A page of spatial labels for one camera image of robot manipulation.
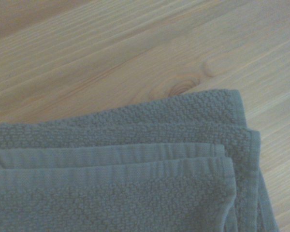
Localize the grey terry cloth towel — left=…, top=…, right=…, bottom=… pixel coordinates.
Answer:
left=0, top=89, right=280, bottom=232

